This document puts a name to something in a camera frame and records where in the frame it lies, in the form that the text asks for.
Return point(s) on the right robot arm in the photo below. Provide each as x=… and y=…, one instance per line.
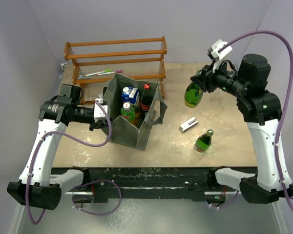
x=261, y=111

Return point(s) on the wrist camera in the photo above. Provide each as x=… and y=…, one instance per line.
x=216, y=56
x=101, y=110

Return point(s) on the green glass bottle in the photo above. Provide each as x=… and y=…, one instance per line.
x=193, y=95
x=204, y=141

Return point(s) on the green glass bottle front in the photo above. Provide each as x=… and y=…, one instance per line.
x=204, y=141

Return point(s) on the blue juice carton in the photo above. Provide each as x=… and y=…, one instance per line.
x=132, y=95

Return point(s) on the wooden shelf rack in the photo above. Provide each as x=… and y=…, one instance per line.
x=139, y=59

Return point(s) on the white stapler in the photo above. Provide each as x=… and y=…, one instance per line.
x=188, y=124

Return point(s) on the green canvas bag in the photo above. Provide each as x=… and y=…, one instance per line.
x=123, y=132

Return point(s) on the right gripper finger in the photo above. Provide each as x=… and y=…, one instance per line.
x=201, y=81
x=202, y=72

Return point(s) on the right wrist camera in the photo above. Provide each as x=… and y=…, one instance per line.
x=216, y=56

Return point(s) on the cola glass bottle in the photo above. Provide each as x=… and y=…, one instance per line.
x=146, y=100

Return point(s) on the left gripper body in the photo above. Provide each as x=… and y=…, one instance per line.
x=95, y=126

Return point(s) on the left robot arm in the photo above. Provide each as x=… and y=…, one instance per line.
x=35, y=187

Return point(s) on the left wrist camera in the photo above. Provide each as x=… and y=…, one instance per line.
x=101, y=110

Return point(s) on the orange soda plastic bottle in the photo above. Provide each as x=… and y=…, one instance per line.
x=127, y=111

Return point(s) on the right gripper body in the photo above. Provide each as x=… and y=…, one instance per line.
x=217, y=79

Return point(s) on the magenta capped marker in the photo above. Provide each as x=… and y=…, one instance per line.
x=113, y=72

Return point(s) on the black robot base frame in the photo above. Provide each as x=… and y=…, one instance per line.
x=150, y=183

